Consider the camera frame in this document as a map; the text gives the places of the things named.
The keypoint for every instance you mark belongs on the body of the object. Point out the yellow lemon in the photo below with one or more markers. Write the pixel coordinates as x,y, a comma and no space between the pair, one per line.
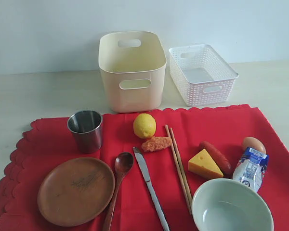
144,126

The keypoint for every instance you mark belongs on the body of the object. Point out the yellow cheese wedge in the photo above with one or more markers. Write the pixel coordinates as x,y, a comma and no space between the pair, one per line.
203,165

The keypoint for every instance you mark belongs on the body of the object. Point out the red sausage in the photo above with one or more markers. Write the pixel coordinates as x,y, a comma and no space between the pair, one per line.
219,158

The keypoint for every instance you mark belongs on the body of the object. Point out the brown egg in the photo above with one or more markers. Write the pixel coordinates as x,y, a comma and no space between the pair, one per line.
254,143

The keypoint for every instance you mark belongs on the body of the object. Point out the blue white milk carton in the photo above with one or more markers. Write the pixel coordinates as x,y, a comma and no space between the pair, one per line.
251,168

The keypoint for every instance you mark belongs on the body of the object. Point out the left wooden chopstick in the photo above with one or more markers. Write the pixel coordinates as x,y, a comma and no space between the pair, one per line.
178,170

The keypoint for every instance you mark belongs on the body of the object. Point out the wooden chopstick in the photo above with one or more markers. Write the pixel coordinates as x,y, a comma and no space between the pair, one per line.
181,167
178,170

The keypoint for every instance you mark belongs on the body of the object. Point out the silver table knife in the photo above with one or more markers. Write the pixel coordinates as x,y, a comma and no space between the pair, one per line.
145,173

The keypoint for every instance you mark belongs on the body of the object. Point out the brown wooden spoon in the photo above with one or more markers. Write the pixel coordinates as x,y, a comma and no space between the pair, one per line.
123,164

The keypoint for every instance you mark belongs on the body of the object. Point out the red scalloped cloth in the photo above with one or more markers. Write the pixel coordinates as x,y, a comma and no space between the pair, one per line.
49,143

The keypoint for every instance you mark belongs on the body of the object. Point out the cream plastic bin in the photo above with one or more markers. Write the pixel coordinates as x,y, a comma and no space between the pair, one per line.
132,65

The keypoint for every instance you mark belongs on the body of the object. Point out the stainless steel cup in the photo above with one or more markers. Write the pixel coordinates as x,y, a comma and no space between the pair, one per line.
86,128

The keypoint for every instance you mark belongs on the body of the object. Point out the white woven plastic basket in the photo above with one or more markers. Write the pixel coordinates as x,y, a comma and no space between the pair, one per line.
201,75

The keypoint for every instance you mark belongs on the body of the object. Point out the right wooden chopstick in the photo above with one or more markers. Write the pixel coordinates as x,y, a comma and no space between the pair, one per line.
181,167

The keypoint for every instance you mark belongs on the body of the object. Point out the brown wooden plate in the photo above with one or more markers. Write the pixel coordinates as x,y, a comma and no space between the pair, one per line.
76,191

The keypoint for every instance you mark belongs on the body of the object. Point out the pale green ceramic bowl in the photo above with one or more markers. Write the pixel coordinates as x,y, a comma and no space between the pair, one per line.
227,205

